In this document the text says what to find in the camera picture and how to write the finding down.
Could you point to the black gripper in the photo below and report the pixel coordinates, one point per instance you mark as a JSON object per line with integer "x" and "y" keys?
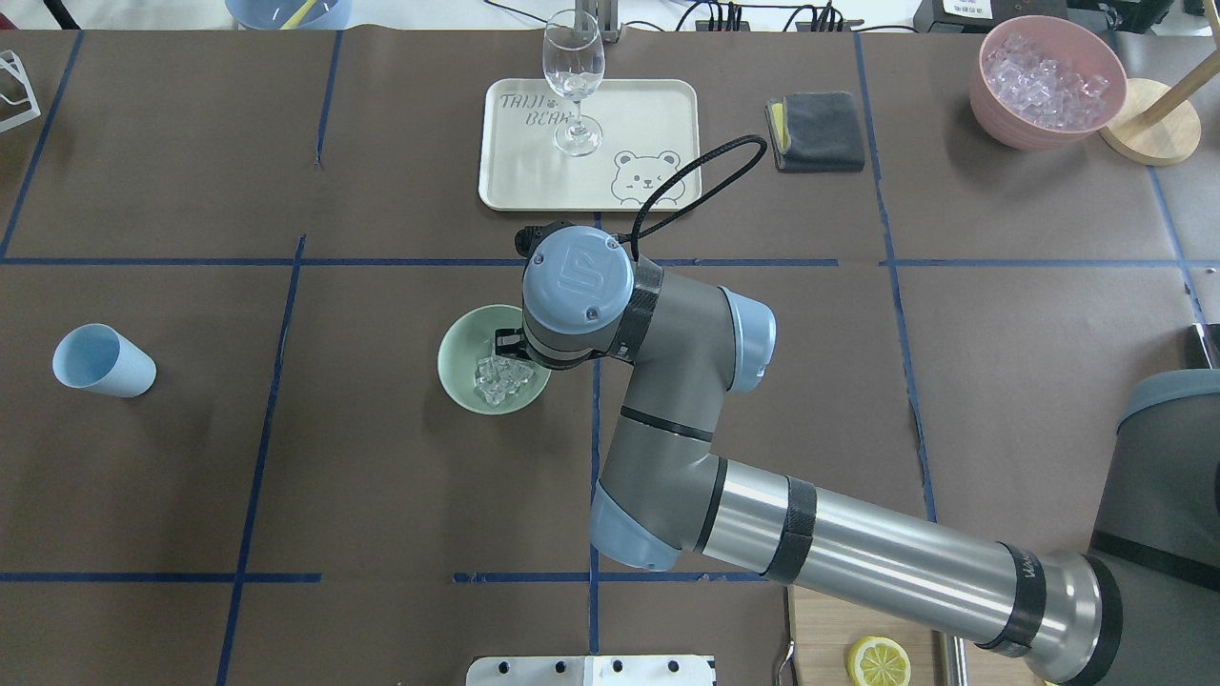
{"x": 508, "y": 342}

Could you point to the green bowl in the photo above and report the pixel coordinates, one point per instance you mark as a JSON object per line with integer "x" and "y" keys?
{"x": 465, "y": 342}

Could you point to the clear ice cubes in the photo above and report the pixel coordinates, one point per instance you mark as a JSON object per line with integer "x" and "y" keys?
{"x": 500, "y": 379}

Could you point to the light blue plastic cup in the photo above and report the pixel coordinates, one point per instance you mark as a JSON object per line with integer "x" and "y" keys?
{"x": 97, "y": 359}

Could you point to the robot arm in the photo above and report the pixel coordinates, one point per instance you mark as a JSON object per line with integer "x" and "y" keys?
{"x": 1138, "y": 606}

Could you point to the blue bowl with spoon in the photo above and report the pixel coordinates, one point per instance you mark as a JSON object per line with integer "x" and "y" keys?
{"x": 290, "y": 15}

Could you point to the pink bowl of ice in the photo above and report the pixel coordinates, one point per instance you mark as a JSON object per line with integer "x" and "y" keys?
{"x": 1041, "y": 82}

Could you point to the grey folded cloth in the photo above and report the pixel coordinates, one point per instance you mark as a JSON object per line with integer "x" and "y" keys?
{"x": 816, "y": 132}

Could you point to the wooden cutting board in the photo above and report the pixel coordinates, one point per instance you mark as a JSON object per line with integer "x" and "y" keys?
{"x": 823, "y": 629}

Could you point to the lemon half slice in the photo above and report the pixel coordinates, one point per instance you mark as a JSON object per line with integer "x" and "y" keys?
{"x": 878, "y": 660}

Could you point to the wooden cup stand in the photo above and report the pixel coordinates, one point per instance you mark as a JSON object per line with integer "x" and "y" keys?
{"x": 1157, "y": 125}

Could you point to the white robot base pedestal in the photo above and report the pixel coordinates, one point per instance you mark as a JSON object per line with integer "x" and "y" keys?
{"x": 593, "y": 670}

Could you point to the white wire rack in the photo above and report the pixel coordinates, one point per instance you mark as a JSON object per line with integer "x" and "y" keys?
{"x": 18, "y": 99}

